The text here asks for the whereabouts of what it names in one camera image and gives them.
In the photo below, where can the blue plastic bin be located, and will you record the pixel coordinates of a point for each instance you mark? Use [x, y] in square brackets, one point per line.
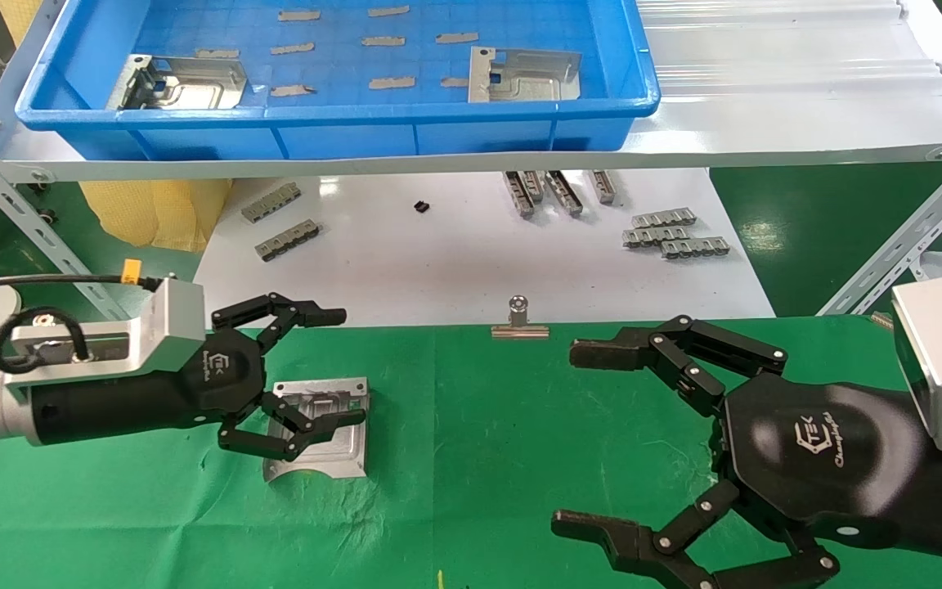
[356, 131]

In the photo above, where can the white corrugated shelf board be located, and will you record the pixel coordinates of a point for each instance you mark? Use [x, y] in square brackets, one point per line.
[765, 82]

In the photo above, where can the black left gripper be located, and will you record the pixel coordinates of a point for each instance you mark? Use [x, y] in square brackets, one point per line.
[152, 401]

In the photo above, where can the thin grey flat strip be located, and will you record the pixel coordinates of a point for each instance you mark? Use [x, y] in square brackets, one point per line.
[292, 90]
[455, 83]
[383, 41]
[299, 15]
[392, 83]
[217, 53]
[292, 49]
[456, 38]
[388, 11]

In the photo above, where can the yellow mesh bag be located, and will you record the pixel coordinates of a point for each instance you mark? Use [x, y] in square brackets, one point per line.
[152, 214]

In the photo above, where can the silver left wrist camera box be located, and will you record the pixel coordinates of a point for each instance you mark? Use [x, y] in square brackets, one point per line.
[172, 323]

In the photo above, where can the grey metal connector strip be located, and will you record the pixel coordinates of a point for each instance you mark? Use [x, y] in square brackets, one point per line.
[563, 194]
[532, 185]
[603, 186]
[271, 204]
[649, 237]
[518, 195]
[287, 240]
[663, 218]
[694, 248]

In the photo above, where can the white metal shelf rack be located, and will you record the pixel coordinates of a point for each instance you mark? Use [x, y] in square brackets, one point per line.
[765, 157]

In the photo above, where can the green table cloth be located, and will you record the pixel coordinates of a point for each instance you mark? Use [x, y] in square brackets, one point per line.
[479, 450]

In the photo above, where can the stamped sheet metal plate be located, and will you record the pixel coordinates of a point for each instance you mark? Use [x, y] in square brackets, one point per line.
[340, 458]
[201, 90]
[536, 86]

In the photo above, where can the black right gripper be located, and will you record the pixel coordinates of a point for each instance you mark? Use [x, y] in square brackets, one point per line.
[814, 450]

